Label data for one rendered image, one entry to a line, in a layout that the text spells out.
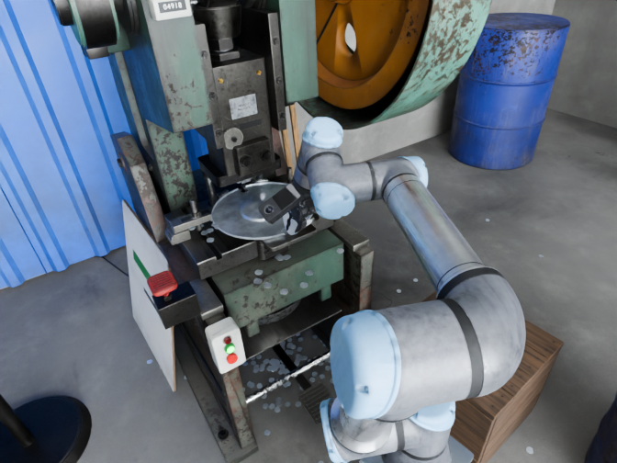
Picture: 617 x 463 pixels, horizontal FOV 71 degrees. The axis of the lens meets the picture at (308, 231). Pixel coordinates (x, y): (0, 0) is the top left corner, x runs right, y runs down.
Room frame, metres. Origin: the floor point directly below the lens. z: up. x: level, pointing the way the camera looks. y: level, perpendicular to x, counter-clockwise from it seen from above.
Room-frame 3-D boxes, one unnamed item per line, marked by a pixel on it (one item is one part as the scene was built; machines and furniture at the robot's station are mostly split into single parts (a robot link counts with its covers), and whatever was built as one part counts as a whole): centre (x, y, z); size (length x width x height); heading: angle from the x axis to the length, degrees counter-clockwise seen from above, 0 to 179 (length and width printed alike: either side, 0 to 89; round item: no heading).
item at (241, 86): (1.10, 0.17, 1.04); 0.17 x 0.15 x 0.30; 30
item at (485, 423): (0.89, -0.49, 0.18); 0.40 x 0.38 x 0.35; 37
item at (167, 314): (0.78, 0.34, 0.62); 0.10 x 0.06 x 0.20; 120
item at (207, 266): (1.14, 0.19, 0.68); 0.45 x 0.30 x 0.06; 120
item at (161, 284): (0.77, 0.36, 0.72); 0.07 x 0.06 x 0.08; 30
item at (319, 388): (1.02, 0.12, 0.14); 0.59 x 0.10 x 0.05; 30
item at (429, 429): (0.48, -0.20, 0.62); 0.13 x 0.12 x 0.14; 98
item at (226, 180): (1.14, 0.19, 0.86); 0.20 x 0.16 x 0.05; 120
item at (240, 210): (1.03, 0.12, 0.78); 0.29 x 0.29 x 0.01
